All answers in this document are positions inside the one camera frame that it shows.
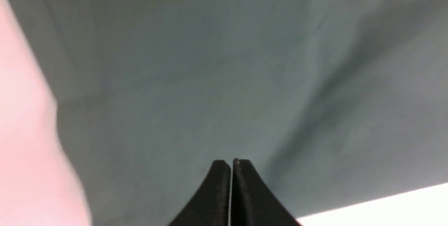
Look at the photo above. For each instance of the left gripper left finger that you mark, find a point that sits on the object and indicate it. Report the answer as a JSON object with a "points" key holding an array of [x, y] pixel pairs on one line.
{"points": [[209, 206]]}

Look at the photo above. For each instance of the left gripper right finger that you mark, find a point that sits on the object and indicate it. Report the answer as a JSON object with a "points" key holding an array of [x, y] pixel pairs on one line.
{"points": [[252, 202]]}

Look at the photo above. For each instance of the green long sleeve shirt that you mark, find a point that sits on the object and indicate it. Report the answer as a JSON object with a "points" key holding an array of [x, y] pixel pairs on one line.
{"points": [[335, 102]]}

